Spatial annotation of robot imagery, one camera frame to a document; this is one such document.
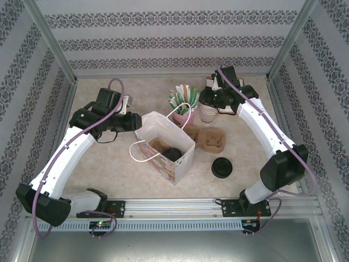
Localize coffee cup with black lid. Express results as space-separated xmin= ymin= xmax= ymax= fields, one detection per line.
xmin=162 ymin=147 xmax=183 ymax=162

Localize patterned paper bag white handles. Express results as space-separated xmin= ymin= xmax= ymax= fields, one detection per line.
xmin=128 ymin=103 xmax=197 ymax=187

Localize brown napkin tray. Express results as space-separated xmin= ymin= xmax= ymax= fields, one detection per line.
xmin=205 ymin=76 xmax=245 ymax=117

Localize white paper cup with print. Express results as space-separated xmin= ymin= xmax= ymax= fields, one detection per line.
xmin=200 ymin=110 xmax=218 ymax=126

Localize green striped wrapped straw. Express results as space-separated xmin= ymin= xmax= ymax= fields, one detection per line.
xmin=168 ymin=92 xmax=180 ymax=111
xmin=190 ymin=87 xmax=199 ymax=109

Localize pink cup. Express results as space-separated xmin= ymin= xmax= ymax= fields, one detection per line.
xmin=172 ymin=109 xmax=196 ymax=128

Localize black cup lid stack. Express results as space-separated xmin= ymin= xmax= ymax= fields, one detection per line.
xmin=212 ymin=157 xmax=234 ymax=180

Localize small green-lit circuit board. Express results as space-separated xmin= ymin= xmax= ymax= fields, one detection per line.
xmin=89 ymin=221 xmax=113 ymax=229

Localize grey metal base panel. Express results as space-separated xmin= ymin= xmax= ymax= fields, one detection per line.
xmin=27 ymin=218 xmax=336 ymax=262

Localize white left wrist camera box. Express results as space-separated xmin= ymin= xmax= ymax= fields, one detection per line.
xmin=119 ymin=94 xmax=135 ymax=115

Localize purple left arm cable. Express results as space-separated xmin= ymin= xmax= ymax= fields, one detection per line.
xmin=32 ymin=78 xmax=127 ymax=240

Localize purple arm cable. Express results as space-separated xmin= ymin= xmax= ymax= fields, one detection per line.
xmin=32 ymin=78 xmax=127 ymax=240
xmin=215 ymin=62 xmax=318 ymax=237

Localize aluminium frame cross beam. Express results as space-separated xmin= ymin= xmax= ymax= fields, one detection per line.
xmin=73 ymin=72 xmax=270 ymax=80

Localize aluminium frame side rail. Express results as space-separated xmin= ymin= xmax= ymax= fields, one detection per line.
xmin=266 ymin=79 xmax=318 ymax=199
xmin=64 ymin=79 xmax=79 ymax=122

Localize aluminium frame corner post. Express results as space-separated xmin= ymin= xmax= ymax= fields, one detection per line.
xmin=266 ymin=0 xmax=319 ymax=82
xmin=26 ymin=0 xmax=79 ymax=82

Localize grey slotted cable duct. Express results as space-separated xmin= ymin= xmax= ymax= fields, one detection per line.
xmin=38 ymin=219 xmax=245 ymax=232

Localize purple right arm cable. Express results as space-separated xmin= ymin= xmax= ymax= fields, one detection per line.
xmin=215 ymin=62 xmax=318 ymax=237

